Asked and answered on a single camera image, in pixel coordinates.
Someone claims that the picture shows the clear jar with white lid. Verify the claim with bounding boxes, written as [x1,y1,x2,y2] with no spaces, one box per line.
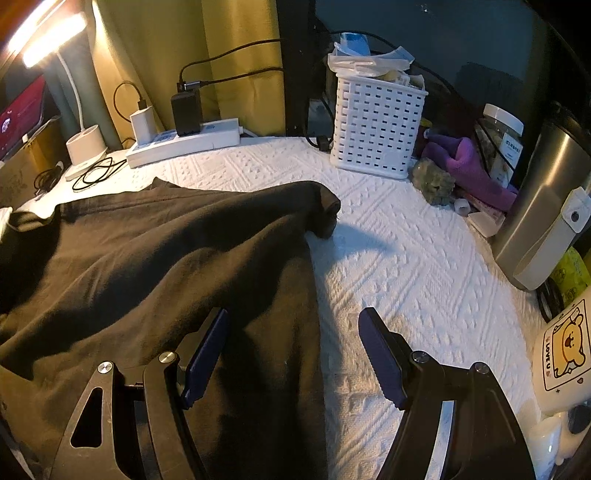
[475,104,525,190]

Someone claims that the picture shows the tablet with red screen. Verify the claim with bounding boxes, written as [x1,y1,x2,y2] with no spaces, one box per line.
[0,76,49,160]

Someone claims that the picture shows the white bear print mug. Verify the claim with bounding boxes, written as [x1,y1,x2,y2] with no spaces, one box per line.
[531,298,591,467]

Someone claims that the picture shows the grey green rock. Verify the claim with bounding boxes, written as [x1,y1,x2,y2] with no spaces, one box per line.
[412,157,455,206]

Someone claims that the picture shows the small black cable bundle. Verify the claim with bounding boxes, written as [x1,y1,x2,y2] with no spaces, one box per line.
[34,161,65,197]

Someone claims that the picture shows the black coiled charger cable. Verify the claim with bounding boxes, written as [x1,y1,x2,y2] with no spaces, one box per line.
[71,80,148,192]

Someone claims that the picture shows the white charger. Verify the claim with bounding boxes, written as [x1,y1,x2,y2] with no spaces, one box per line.
[130,106,160,145]

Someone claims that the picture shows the yellow plastic bag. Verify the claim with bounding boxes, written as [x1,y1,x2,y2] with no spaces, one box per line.
[549,247,591,301]

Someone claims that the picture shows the black cable with plug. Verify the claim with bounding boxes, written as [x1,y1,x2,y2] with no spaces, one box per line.
[307,92,333,151]

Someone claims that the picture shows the stainless steel tumbler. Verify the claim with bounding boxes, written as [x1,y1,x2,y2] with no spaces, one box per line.
[492,102,591,291]

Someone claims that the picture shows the white packets in basket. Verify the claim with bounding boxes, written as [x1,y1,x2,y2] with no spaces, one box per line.
[329,32,423,88]

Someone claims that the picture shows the white textured table cloth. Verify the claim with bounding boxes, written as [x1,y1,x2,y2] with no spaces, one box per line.
[41,136,555,480]

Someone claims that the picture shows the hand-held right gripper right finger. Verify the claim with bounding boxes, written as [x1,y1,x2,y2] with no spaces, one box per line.
[359,307,536,480]

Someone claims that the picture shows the grey curtain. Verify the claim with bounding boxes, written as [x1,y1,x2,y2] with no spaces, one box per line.
[46,46,122,153]

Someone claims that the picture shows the brown cardboard box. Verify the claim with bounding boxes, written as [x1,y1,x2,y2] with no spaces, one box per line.
[0,115,70,204]

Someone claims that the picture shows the black charger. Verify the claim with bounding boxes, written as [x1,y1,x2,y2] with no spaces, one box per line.
[171,90,204,138]

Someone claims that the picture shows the purple cloth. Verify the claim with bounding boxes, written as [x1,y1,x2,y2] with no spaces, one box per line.
[422,134,520,210]

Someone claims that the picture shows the white plastic basket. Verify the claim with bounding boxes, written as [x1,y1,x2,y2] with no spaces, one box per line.
[328,51,429,178]

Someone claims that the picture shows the white power strip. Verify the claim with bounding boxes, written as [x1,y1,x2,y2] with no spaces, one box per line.
[126,119,243,169]

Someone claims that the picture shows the white desk lamp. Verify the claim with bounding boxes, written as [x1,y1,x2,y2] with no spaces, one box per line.
[9,0,109,182]

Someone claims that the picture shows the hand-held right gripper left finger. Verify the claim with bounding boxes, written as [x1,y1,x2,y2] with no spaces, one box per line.
[48,308,230,480]

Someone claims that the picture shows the long black charger cable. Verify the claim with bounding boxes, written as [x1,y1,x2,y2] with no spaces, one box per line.
[178,39,284,93]

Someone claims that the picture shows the black window frame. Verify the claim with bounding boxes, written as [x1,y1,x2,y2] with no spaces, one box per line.
[277,0,333,139]

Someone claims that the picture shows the yellow curtain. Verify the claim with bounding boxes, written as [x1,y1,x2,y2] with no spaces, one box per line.
[92,0,282,144]

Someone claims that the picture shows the brown t-shirt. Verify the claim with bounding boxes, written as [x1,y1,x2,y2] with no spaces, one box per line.
[0,180,342,480]

